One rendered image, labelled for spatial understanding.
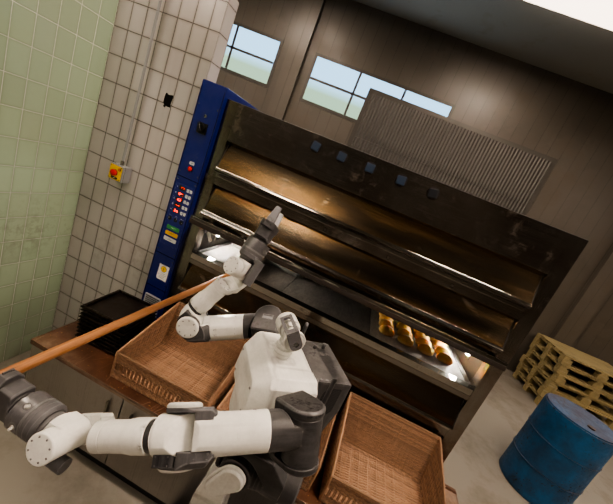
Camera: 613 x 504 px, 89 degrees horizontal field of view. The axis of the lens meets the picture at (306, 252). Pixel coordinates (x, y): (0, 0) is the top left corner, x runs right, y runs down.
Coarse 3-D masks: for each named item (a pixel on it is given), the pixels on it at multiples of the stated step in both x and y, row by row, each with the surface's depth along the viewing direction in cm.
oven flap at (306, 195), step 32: (224, 160) 179; (256, 160) 177; (288, 192) 172; (320, 192) 170; (352, 224) 166; (384, 224) 164; (416, 224) 163; (416, 256) 158; (448, 256) 158; (480, 256) 157; (512, 288) 153
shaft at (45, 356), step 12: (228, 276) 177; (192, 288) 147; (204, 288) 155; (168, 300) 131; (144, 312) 118; (108, 324) 104; (120, 324) 107; (84, 336) 95; (96, 336) 99; (60, 348) 88; (72, 348) 91; (24, 360) 81; (36, 360) 82; (48, 360) 85; (0, 372) 75
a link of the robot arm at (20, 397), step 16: (0, 384) 69; (16, 384) 71; (32, 384) 73; (0, 400) 69; (16, 400) 69; (32, 400) 69; (48, 400) 71; (0, 416) 70; (16, 416) 67; (16, 432) 66
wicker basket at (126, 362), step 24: (168, 312) 189; (144, 336) 175; (168, 336) 198; (120, 360) 158; (144, 360) 178; (168, 360) 184; (192, 360) 192; (216, 360) 193; (144, 384) 163; (168, 384) 153; (192, 384) 175; (216, 384) 182
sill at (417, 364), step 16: (192, 256) 195; (208, 256) 198; (224, 272) 191; (256, 288) 188; (272, 288) 190; (288, 304) 184; (304, 304) 186; (320, 320) 181; (336, 320) 183; (352, 336) 178; (368, 336) 179; (384, 352) 175; (400, 352) 176; (416, 368) 172; (432, 368) 172; (448, 384) 170; (464, 384) 169
